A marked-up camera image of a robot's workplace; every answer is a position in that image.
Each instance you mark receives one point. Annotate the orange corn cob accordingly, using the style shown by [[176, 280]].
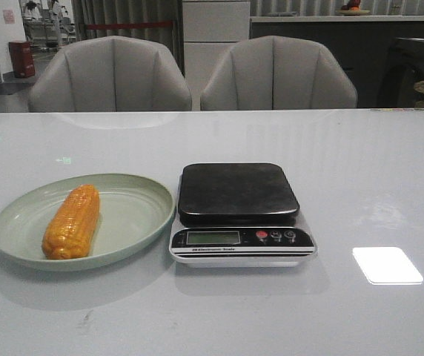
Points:
[[69, 234]]

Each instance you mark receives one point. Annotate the black silver kitchen scale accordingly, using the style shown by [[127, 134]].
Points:
[[239, 215]]

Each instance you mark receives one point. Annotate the grey upholstered chair right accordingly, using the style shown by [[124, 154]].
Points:
[[277, 73]]

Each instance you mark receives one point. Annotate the grey upholstered chair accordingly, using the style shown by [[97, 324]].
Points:
[[111, 74], [277, 73]]

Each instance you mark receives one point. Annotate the light green round plate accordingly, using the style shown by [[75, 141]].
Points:
[[133, 212]]

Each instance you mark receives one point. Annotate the grey upholstered chair left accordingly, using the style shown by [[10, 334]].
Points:
[[111, 74]]

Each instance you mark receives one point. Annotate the white drawer cabinet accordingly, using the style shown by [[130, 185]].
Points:
[[208, 28]]

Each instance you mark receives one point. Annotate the dark kitchen counter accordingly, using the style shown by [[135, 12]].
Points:
[[359, 43]]

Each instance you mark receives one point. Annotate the fruit bowl on counter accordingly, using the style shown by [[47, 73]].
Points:
[[352, 8]]

